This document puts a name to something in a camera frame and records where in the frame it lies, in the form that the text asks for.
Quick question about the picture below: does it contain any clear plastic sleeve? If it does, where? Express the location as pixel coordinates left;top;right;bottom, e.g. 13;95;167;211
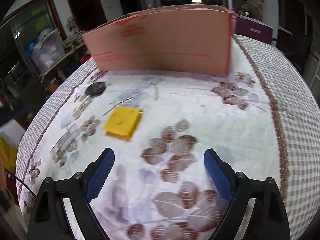
50;124;80;162

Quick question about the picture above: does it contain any brown cardboard box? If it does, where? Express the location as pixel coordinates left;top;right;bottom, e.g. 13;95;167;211
83;4;233;76

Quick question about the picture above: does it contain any wooden side table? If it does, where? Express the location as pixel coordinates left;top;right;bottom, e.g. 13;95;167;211
37;42;89;81

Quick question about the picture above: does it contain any purple cardboard box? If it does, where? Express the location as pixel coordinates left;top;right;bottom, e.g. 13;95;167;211
235;15;273;44

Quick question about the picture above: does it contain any black television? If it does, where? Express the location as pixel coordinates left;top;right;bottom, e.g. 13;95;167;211
120;0;142;15

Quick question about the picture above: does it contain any yellow sticky note pad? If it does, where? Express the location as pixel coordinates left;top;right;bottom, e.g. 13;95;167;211
103;107;143;140

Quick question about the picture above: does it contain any floral quilted bedspread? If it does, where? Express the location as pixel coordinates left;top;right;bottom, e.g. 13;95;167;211
16;35;319;239

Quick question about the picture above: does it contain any clear plastic storage bin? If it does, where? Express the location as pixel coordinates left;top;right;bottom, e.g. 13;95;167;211
30;28;66;72

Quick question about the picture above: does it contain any dark grey oval object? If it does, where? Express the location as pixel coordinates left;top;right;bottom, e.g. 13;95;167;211
85;82;106;97

